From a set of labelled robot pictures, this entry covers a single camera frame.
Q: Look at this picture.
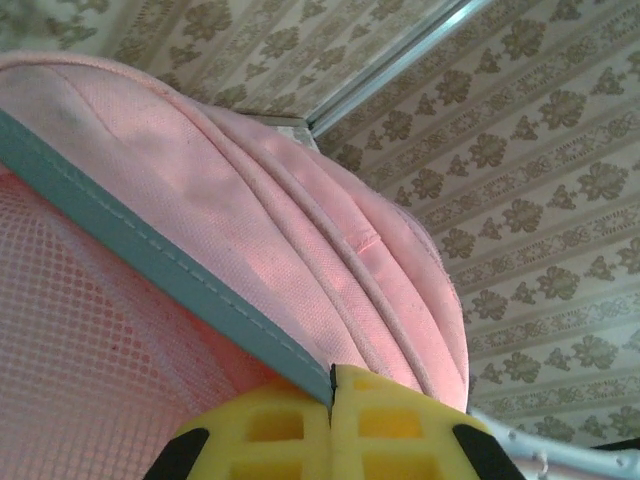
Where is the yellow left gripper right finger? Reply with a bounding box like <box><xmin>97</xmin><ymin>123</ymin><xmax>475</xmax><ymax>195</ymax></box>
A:
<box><xmin>332</xmin><ymin>363</ymin><xmax>526</xmax><ymax>480</ymax></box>

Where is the aluminium corner post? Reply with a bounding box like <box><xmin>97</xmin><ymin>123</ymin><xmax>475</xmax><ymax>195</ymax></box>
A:
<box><xmin>303</xmin><ymin>0</ymin><xmax>501</xmax><ymax>140</ymax></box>

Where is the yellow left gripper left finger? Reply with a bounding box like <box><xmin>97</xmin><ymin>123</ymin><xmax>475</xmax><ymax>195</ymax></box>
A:
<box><xmin>144</xmin><ymin>384</ymin><xmax>334</xmax><ymax>480</ymax></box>

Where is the pink backpack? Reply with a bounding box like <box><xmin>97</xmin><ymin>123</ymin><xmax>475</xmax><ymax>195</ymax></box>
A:
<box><xmin>0</xmin><ymin>49</ymin><xmax>471</xmax><ymax>480</ymax></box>

